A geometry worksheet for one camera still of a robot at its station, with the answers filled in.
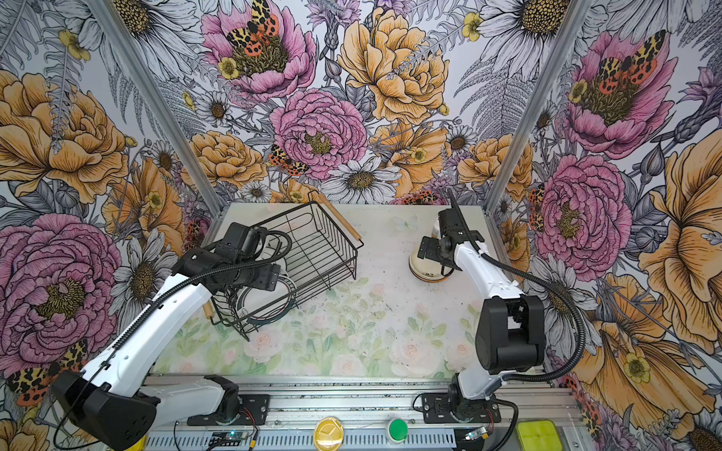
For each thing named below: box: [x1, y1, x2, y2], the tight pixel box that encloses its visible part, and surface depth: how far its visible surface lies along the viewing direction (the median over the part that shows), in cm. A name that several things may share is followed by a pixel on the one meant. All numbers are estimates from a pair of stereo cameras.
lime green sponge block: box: [517, 419, 563, 451], surface depth 71 cm
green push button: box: [389, 418, 409, 442], surface depth 64 cm
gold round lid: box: [313, 417, 345, 451], surface depth 71 cm
